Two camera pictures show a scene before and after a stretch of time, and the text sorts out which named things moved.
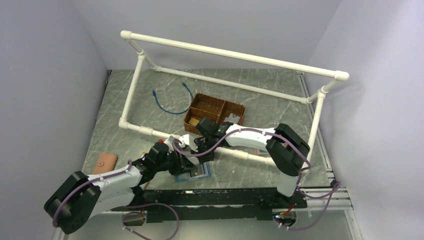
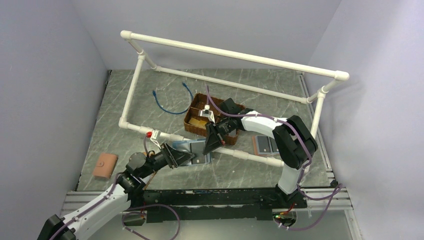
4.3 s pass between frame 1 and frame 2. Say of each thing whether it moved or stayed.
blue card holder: moved
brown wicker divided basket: stayed
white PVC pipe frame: stayed
